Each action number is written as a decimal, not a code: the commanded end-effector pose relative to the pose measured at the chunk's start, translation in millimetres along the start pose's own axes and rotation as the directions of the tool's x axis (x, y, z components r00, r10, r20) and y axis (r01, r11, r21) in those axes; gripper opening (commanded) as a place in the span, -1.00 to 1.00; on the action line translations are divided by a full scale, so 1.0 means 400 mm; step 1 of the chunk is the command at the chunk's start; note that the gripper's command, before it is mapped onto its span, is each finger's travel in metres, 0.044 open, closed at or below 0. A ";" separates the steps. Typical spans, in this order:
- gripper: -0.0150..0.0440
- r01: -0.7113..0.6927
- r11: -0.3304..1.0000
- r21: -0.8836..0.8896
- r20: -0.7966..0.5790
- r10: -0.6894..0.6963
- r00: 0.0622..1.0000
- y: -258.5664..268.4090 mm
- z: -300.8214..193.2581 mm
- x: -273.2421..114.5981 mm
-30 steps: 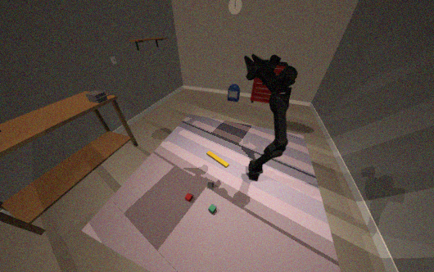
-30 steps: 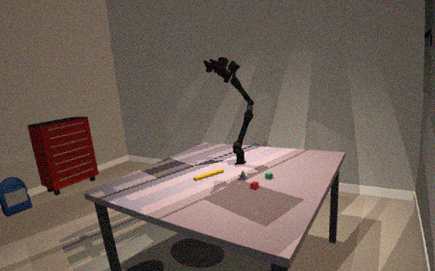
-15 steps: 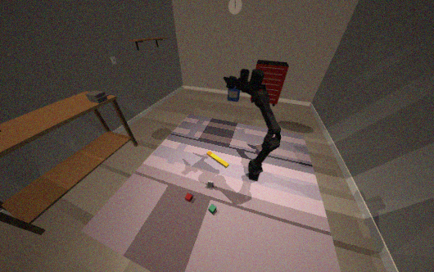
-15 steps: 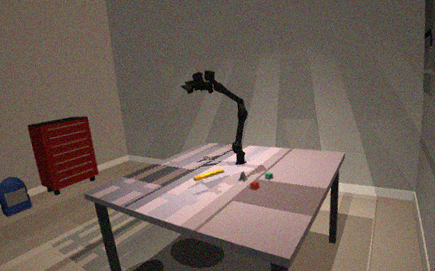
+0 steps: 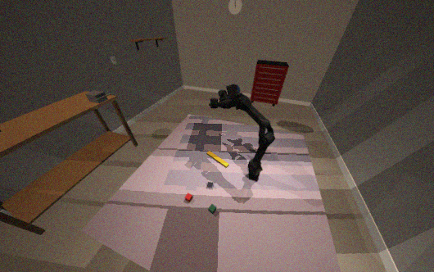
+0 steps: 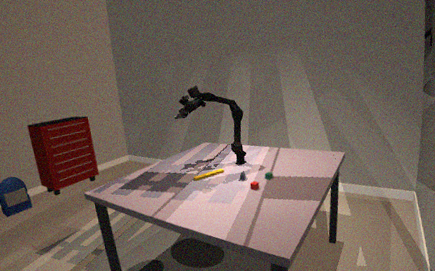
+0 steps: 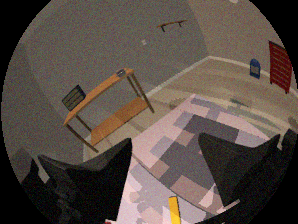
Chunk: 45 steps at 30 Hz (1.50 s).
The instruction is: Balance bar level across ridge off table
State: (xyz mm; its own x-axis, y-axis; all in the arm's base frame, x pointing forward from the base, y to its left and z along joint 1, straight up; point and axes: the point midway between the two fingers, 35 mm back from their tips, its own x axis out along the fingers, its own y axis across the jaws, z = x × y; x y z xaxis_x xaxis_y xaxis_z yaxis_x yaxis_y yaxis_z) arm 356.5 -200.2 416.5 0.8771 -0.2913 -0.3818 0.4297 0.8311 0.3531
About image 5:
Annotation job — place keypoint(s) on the small red cube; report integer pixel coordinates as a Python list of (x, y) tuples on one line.
[(188, 197)]

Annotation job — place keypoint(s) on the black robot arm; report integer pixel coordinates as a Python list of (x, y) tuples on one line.
[(243, 102)]

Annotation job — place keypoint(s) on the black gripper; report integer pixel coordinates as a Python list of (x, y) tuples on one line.
[(222, 103)]

